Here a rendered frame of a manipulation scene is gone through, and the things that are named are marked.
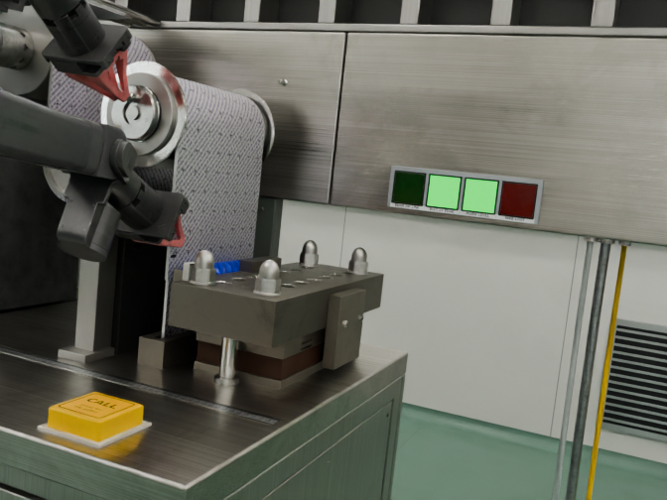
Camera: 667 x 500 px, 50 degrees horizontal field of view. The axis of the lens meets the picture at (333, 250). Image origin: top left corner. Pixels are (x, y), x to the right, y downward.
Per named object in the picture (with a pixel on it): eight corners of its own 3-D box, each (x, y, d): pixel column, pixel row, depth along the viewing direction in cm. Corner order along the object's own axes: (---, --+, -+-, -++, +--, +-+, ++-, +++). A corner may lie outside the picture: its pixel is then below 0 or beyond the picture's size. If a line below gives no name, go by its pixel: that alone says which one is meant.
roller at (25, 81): (-16, 92, 113) (-12, 2, 111) (95, 112, 136) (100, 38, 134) (50, 97, 107) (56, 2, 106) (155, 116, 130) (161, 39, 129)
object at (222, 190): (164, 280, 100) (175, 148, 98) (249, 267, 122) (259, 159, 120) (167, 280, 100) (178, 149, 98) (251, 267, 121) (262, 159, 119)
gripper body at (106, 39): (108, 73, 86) (76, 25, 80) (47, 65, 90) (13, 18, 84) (135, 38, 89) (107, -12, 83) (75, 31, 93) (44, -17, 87)
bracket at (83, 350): (55, 358, 99) (68, 138, 96) (87, 349, 105) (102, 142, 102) (82, 365, 97) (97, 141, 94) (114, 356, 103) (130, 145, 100)
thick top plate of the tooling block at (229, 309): (167, 325, 95) (171, 281, 95) (300, 293, 132) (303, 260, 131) (271, 348, 89) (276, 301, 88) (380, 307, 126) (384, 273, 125)
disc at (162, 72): (98, 164, 103) (102, 61, 102) (100, 164, 104) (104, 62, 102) (182, 170, 97) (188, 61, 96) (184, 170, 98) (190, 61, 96)
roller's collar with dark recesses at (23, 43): (-31, 62, 105) (-29, 18, 105) (2, 69, 111) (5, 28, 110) (0, 63, 103) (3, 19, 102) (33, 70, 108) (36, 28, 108)
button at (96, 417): (46, 429, 74) (47, 406, 74) (93, 411, 80) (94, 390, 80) (97, 444, 71) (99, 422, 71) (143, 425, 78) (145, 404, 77)
